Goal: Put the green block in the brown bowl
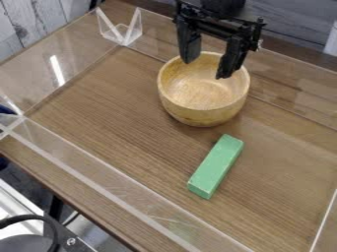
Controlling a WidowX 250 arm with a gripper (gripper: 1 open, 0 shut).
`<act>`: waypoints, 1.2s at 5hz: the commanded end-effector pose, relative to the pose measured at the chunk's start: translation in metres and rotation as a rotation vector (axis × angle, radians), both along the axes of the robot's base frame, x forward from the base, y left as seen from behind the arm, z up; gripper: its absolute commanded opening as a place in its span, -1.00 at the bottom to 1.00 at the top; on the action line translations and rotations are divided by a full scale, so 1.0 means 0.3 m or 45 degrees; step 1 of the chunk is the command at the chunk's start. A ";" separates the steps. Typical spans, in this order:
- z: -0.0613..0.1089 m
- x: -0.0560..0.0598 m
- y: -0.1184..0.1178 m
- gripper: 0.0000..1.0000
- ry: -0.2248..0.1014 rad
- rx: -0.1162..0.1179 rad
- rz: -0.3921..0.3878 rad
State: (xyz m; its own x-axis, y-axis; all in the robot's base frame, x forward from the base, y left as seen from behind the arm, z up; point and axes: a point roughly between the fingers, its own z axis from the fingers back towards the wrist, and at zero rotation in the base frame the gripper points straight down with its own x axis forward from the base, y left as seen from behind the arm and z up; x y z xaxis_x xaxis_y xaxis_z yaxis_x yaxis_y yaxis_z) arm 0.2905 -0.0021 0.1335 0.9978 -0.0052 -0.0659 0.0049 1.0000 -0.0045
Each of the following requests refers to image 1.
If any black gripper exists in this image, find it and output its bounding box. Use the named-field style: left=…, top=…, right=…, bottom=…
left=173, top=0, right=266, bottom=79

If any green rectangular block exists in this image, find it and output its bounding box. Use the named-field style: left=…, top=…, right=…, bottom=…
left=187, top=135, right=243, bottom=200

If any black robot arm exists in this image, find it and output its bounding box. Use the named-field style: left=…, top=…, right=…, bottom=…
left=173, top=0, right=266, bottom=79

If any light brown wooden bowl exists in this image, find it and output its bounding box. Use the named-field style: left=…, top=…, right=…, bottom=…
left=156, top=51, right=251, bottom=127

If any black table leg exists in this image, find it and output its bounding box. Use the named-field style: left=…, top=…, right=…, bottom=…
left=48, top=196, right=64, bottom=221

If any clear acrylic enclosure wall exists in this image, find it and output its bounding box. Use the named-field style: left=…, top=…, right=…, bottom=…
left=0, top=1, right=337, bottom=252

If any black metal bracket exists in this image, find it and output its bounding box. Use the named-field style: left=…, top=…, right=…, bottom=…
left=50, top=220, right=97, bottom=252

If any black cable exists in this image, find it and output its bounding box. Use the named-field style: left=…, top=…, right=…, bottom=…
left=0, top=214, right=61, bottom=252

